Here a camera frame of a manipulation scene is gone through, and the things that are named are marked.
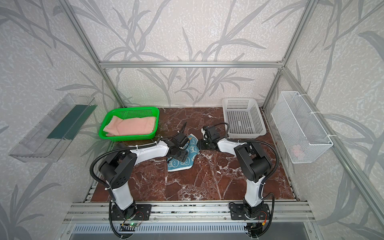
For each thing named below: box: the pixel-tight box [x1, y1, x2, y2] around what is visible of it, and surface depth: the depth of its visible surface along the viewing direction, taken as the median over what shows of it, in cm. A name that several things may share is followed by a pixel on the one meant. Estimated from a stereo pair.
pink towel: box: [103, 115, 157, 136], surface depth 106 cm
